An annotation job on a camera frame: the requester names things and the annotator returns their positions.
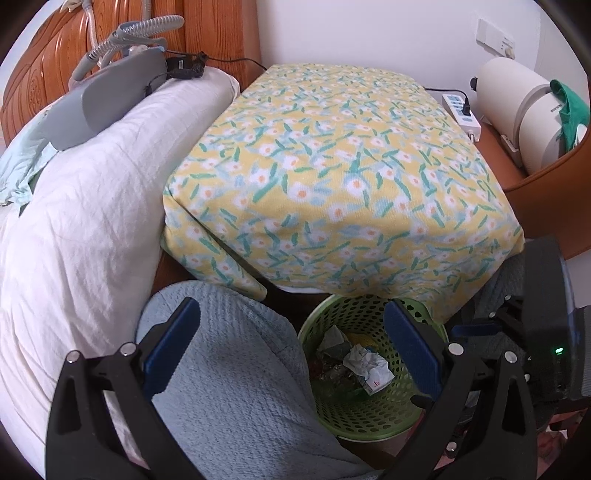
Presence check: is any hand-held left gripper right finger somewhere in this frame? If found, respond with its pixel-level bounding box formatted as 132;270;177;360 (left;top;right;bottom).
385;300;539;480

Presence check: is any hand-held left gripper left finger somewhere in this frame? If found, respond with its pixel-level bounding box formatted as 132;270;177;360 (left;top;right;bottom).
45;296;204;480

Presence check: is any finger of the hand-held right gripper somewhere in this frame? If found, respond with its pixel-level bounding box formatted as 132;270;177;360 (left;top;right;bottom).
450;296;527;344

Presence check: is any white paper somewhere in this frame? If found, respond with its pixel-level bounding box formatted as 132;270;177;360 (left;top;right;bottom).
342;344;389;377

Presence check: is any silver foil packet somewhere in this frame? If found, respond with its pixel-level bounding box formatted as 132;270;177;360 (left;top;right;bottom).
309;357;352;385

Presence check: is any green perforated plastic basket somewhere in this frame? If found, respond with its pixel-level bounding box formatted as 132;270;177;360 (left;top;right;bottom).
297;294;448;441

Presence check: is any light blue knitted blanket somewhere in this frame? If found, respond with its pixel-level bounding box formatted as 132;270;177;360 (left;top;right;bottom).
136;281;375;480

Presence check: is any pink cloth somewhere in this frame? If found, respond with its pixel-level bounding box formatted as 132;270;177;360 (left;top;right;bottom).
538;411;583;462

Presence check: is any orange brown side table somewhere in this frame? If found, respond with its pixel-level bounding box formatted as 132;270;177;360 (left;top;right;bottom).
475;124;591;259

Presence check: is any white pillow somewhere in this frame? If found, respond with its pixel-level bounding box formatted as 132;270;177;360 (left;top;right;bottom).
0;69;241;472

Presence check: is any white power strip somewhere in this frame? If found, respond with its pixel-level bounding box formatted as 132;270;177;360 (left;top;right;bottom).
441;93;482;141

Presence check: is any yellow floral cloth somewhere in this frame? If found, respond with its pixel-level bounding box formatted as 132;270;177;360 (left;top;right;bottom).
161;62;525;324

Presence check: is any cream cylindrical appliance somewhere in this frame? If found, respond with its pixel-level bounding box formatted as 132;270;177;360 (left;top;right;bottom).
475;56;578;175

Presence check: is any light green cloth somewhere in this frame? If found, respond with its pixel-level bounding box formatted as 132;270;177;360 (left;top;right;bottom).
0;106;61;215

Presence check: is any grey breathing machine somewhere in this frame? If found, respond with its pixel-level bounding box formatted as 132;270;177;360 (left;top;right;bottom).
34;46;169;151

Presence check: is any black power adapter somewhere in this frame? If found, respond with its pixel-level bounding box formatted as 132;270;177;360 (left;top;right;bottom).
165;52;206;80

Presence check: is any grey breathing mask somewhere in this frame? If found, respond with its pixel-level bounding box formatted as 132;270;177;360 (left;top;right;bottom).
111;25;169;56

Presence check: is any carved wooden headboard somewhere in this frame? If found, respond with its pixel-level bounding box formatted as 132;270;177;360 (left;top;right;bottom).
0;0;262;148

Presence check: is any black plug with cable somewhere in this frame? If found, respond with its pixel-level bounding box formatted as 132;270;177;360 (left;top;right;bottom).
424;87;472;116

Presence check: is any thin black cable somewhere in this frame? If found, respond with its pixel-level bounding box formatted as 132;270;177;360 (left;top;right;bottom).
203;54;269;71

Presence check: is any grey corrugated hose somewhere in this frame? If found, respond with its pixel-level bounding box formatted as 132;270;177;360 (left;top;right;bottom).
68;14;185;90

